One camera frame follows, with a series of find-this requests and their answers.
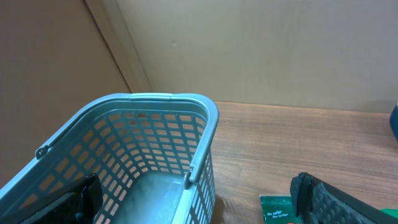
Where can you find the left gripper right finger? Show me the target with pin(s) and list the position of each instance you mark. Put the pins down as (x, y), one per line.
(316, 201)

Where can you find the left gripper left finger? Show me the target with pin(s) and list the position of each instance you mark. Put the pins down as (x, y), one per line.
(77, 202)

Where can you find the green 3M gloves packet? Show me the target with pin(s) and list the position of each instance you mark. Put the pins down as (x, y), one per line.
(278, 209)

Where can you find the green lid jar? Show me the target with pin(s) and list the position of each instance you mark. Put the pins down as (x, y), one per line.
(389, 211)

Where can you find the grey plastic mesh basket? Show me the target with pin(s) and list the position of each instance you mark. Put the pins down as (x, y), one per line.
(151, 152)

